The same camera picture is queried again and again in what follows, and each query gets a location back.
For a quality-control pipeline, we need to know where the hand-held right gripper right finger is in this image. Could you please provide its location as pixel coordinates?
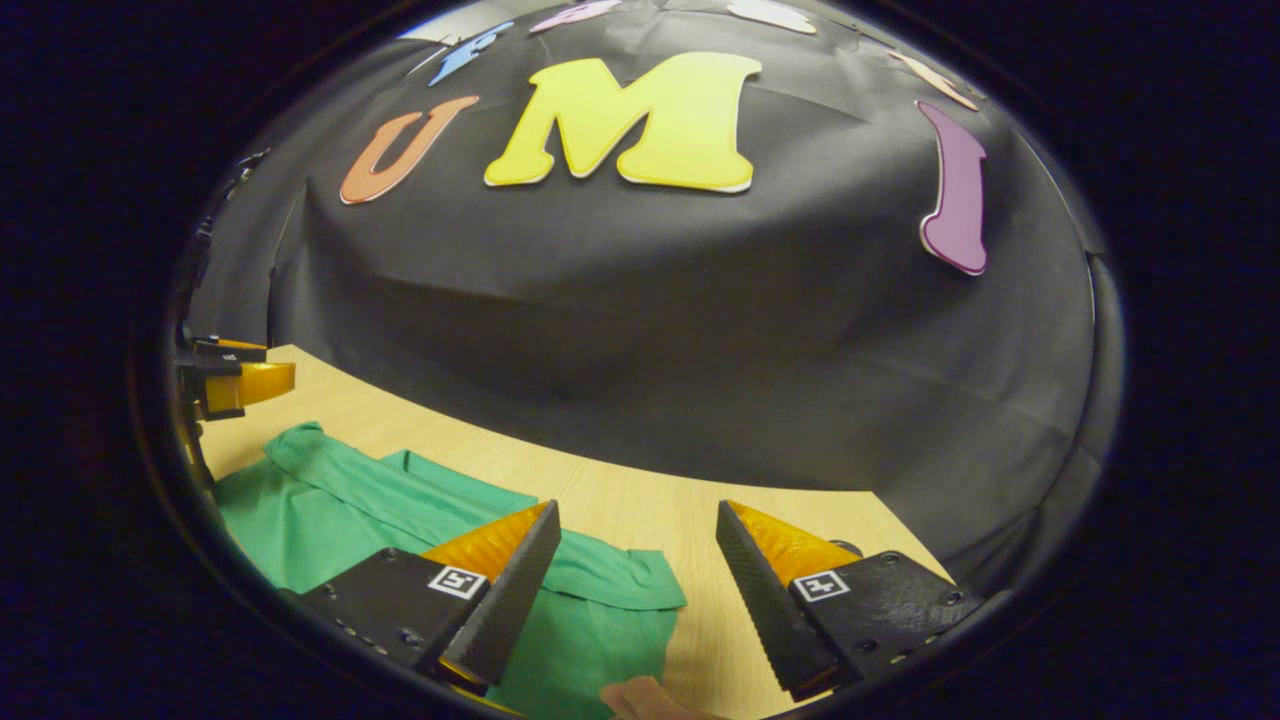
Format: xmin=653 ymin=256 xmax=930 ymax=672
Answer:
xmin=716 ymin=500 xmax=986 ymax=703

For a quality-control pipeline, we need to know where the green T-shirt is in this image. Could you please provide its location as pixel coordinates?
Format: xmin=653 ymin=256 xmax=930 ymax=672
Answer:
xmin=215 ymin=420 xmax=689 ymax=720

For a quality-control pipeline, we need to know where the black backdrop cloth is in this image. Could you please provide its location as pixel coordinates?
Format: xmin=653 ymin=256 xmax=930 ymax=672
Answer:
xmin=185 ymin=0 xmax=1121 ymax=591

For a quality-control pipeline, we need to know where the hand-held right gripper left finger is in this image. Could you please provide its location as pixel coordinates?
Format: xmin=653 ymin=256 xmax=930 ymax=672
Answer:
xmin=298 ymin=500 xmax=563 ymax=699

